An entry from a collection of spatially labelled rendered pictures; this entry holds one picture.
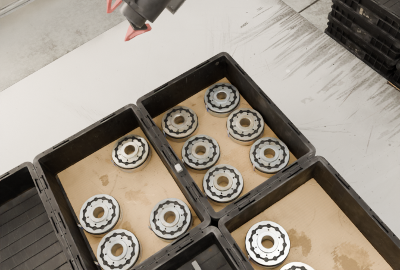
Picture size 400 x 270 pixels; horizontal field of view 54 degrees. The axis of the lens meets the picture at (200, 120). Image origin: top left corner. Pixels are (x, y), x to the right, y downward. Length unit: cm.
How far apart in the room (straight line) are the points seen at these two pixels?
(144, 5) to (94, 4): 231
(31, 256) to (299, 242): 66
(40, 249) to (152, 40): 83
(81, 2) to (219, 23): 154
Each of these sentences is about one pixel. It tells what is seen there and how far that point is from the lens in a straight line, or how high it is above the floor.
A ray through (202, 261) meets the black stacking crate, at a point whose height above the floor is 83.
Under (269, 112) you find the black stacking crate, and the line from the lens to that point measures 106.
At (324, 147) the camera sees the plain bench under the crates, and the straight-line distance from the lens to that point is 125.
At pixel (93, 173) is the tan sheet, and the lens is 113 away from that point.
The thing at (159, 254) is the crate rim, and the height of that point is 93.
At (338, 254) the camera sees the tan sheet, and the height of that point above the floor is 83.
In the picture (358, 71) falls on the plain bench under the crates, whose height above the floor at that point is 70.
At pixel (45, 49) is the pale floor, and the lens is 271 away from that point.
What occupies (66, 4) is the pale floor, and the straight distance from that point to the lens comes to 295.
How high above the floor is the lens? 180
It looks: 58 degrees down
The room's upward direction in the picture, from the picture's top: 11 degrees counter-clockwise
